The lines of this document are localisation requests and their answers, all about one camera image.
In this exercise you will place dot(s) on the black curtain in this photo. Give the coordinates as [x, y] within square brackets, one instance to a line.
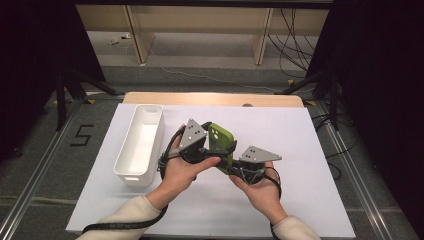
[383, 83]
[33, 66]

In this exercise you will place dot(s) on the light wooden shelf unit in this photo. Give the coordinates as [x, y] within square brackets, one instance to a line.
[200, 20]

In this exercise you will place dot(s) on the person's right hand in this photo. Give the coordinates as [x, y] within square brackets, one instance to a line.
[263, 196]

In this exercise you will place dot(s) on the white plastic storage bin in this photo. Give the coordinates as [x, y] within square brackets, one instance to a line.
[140, 146]

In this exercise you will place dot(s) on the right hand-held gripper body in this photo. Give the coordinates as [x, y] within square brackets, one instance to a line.
[255, 158]

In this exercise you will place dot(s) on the white table sheet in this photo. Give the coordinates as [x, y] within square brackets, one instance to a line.
[293, 186]

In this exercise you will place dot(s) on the green cartoon phone case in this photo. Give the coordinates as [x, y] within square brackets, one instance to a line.
[220, 136]

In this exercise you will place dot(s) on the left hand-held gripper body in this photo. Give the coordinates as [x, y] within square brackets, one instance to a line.
[192, 135]

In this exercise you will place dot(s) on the person's left hand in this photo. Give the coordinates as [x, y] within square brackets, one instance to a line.
[181, 176]

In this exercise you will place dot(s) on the black tripod stand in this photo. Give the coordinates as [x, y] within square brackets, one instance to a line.
[60, 100]
[334, 100]

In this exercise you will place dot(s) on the light wooden table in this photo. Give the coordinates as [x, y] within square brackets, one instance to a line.
[200, 99]

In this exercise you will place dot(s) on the aluminium floor rail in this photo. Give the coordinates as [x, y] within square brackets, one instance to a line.
[33, 186]
[360, 180]

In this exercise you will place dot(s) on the small white plug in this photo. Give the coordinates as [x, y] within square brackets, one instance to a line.
[114, 41]
[126, 35]

